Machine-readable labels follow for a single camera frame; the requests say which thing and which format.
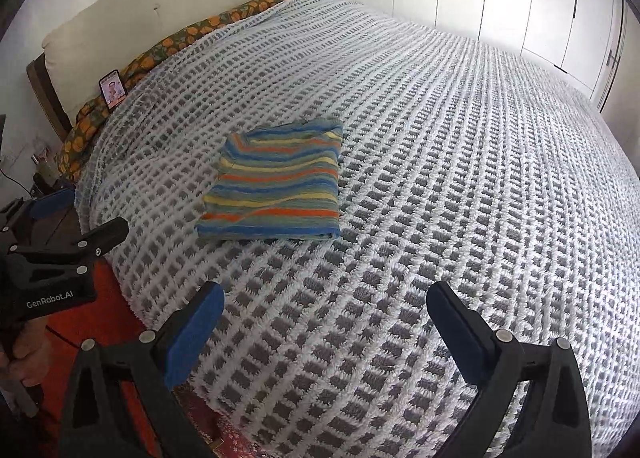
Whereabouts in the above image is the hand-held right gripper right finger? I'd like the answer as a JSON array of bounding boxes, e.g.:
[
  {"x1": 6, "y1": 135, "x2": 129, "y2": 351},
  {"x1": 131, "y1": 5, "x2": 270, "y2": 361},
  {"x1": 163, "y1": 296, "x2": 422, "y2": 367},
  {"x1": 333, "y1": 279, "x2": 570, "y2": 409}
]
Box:
[{"x1": 426, "y1": 281, "x2": 593, "y2": 458}]

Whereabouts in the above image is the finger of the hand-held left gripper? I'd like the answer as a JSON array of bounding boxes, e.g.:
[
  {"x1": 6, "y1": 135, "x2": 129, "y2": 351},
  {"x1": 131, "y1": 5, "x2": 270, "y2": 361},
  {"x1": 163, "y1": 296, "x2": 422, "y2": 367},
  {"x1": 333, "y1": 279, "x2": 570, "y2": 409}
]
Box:
[
  {"x1": 0, "y1": 188, "x2": 77, "y2": 244},
  {"x1": 7, "y1": 217, "x2": 130, "y2": 285}
]

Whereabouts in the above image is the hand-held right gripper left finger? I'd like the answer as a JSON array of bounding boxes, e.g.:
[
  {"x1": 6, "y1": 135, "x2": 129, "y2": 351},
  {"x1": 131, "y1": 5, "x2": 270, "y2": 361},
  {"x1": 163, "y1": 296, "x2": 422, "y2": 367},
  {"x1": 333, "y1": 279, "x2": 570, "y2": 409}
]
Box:
[{"x1": 59, "y1": 281, "x2": 226, "y2": 458}]

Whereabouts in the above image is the striped knit shirt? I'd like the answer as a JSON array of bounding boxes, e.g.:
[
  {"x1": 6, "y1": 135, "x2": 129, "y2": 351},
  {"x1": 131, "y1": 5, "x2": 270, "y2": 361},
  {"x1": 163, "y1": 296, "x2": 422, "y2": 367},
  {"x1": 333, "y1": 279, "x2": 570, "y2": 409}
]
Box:
[{"x1": 196, "y1": 117, "x2": 345, "y2": 243}]

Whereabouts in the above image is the person's left hand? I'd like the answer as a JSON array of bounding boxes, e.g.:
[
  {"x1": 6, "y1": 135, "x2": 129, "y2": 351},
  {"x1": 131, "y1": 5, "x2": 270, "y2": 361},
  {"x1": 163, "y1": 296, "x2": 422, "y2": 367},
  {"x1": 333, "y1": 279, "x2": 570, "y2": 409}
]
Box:
[{"x1": 0, "y1": 315, "x2": 54, "y2": 382}]

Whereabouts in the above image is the dark wooden nightstand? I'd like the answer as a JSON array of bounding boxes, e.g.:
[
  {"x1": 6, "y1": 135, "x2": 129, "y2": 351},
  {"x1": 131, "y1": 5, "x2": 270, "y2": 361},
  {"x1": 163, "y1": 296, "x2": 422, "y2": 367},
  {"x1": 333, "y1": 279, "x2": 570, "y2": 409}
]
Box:
[{"x1": 31, "y1": 158, "x2": 84, "y2": 240}]

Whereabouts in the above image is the red patterned rug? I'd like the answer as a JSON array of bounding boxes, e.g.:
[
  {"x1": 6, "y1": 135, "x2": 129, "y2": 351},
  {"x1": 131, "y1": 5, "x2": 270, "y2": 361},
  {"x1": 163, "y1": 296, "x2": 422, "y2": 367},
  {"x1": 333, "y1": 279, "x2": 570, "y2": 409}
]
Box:
[{"x1": 172, "y1": 382, "x2": 267, "y2": 458}]

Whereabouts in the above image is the smartphone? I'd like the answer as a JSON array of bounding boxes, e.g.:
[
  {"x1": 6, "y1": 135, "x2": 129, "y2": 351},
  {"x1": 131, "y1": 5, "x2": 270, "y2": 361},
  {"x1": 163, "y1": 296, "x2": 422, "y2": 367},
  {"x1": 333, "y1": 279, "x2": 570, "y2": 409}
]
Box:
[{"x1": 98, "y1": 69, "x2": 126, "y2": 114}]

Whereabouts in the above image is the white grey waffle blanket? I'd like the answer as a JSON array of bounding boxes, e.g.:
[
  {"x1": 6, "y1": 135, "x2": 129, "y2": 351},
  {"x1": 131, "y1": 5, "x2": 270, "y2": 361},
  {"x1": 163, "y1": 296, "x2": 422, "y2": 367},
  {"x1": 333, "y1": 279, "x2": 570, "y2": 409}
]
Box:
[{"x1": 75, "y1": 0, "x2": 640, "y2": 458}]

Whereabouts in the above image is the cream padded headboard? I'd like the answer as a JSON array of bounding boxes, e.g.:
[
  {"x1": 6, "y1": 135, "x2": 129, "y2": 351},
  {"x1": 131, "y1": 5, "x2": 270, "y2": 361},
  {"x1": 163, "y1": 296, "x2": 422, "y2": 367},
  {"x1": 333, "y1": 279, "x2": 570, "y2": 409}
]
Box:
[{"x1": 41, "y1": 0, "x2": 335, "y2": 132}]

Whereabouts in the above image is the orange patterned bedsheet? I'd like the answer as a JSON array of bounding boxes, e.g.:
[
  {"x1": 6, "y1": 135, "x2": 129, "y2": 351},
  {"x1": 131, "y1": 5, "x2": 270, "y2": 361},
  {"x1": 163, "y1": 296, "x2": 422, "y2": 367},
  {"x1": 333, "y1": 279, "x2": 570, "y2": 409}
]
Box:
[{"x1": 56, "y1": 0, "x2": 346, "y2": 185}]

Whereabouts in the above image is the black cable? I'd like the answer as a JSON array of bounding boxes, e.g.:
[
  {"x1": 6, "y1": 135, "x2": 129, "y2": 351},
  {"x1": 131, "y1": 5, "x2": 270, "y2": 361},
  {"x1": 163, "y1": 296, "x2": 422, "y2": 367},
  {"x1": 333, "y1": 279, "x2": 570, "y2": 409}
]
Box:
[{"x1": 45, "y1": 323, "x2": 84, "y2": 352}]

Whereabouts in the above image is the brown wooden bed frame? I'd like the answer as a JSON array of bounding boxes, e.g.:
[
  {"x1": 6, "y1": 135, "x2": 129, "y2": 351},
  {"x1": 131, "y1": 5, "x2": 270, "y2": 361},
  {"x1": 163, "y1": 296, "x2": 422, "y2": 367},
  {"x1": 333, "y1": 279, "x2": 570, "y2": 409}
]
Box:
[{"x1": 26, "y1": 56, "x2": 74, "y2": 142}]

